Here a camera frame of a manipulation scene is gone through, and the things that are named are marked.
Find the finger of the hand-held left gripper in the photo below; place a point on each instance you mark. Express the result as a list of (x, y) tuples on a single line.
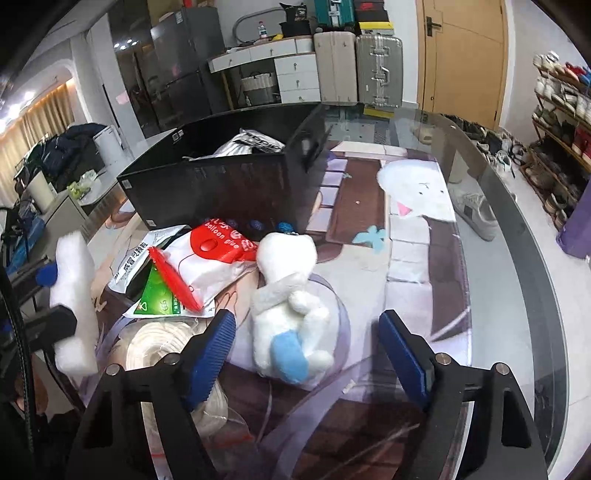
[(46, 275), (53, 323)]

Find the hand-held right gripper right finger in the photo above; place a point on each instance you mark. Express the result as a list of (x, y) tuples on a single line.
[(406, 360)]

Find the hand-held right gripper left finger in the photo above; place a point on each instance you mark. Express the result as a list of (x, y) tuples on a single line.
[(210, 355)]

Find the white plush toy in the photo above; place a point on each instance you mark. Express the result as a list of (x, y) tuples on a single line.
[(277, 295), (69, 258)]

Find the green snack packet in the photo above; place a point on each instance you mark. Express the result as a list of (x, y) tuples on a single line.
[(159, 295)]

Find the red and white packet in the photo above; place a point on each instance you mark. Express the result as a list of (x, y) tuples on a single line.
[(207, 272)]

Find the white and grey packet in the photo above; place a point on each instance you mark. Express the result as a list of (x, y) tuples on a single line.
[(134, 263)]

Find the black cardboard box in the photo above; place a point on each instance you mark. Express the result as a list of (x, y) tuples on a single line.
[(207, 194)]

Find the white kettle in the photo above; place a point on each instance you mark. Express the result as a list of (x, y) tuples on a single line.
[(39, 191)]

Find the white marble counter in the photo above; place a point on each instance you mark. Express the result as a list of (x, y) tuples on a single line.
[(99, 194)]

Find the green and white pack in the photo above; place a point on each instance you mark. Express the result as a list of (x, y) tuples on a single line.
[(82, 183)]

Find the dark puffer jacket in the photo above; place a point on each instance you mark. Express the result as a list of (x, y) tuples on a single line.
[(74, 147)]

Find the beige curtain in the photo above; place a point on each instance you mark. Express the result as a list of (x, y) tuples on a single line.
[(32, 134)]

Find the printed table mat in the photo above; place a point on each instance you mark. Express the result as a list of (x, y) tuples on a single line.
[(360, 221)]

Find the white sneaker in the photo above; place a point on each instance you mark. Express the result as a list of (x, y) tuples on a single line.
[(475, 214)]

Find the dark glass cabinet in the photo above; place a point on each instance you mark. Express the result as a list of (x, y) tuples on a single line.
[(136, 83)]

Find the purple bag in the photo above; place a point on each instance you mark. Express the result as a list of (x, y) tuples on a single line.
[(577, 230)]

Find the silver foil packet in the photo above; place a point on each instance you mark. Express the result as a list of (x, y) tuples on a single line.
[(249, 143)]

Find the beige slippers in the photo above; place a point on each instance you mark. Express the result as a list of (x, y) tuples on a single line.
[(424, 133)]

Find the pile of sneakers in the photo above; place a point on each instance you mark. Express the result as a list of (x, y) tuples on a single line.
[(494, 143)]

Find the grey refrigerator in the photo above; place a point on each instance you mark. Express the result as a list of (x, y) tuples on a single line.
[(184, 69)]

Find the woven basket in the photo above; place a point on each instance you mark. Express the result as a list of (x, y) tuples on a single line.
[(258, 85)]

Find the silver suitcase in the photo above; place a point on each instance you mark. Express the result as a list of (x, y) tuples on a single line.
[(378, 69)]

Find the white dressing table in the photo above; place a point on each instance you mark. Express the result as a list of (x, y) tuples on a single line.
[(295, 74)]

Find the wooden shoe rack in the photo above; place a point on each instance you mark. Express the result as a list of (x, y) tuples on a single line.
[(561, 108)]

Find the beige suitcase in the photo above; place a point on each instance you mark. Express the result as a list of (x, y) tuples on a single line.
[(334, 69)]

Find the wooden door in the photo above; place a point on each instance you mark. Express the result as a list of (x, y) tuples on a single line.
[(461, 60)]

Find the shoe rack with shoes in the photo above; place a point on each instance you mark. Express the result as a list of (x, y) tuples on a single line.
[(554, 87)]

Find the oval mirror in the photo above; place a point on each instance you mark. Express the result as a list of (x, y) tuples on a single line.
[(247, 21)]

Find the water bottle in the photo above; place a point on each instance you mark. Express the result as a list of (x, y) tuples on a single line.
[(262, 31)]

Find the black bag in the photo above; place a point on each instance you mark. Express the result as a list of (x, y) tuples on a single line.
[(295, 21)]

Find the stack of shoe boxes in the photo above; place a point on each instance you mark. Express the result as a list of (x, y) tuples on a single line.
[(374, 16)]

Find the teal suitcase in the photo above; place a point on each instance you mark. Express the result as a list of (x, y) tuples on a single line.
[(332, 11)]

